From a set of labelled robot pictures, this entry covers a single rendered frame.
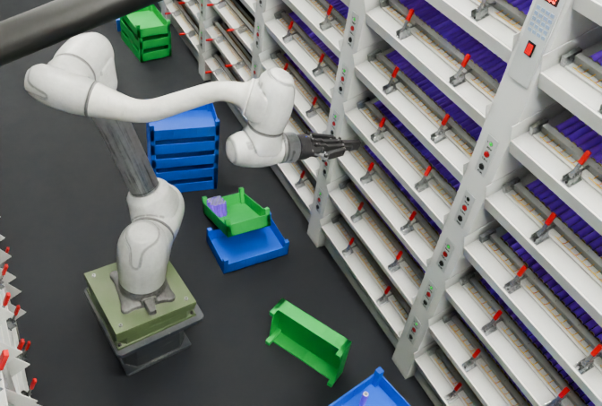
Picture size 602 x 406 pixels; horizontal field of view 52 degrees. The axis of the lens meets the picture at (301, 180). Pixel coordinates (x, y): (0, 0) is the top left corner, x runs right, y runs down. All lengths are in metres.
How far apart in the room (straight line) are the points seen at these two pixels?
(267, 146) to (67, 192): 1.51
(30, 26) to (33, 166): 2.75
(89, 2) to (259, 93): 1.20
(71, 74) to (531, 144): 1.21
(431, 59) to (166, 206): 0.98
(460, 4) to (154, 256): 1.17
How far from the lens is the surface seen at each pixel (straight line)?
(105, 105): 1.74
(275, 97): 1.60
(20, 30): 0.43
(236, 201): 2.89
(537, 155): 1.62
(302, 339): 2.40
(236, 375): 2.35
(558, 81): 1.53
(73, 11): 0.43
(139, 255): 2.00
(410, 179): 2.04
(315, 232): 2.72
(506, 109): 1.63
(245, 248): 2.71
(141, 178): 2.08
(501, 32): 1.65
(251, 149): 1.67
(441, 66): 1.84
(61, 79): 1.77
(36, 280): 2.67
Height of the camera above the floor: 2.02
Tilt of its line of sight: 41 degrees down
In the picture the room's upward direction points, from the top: 9 degrees clockwise
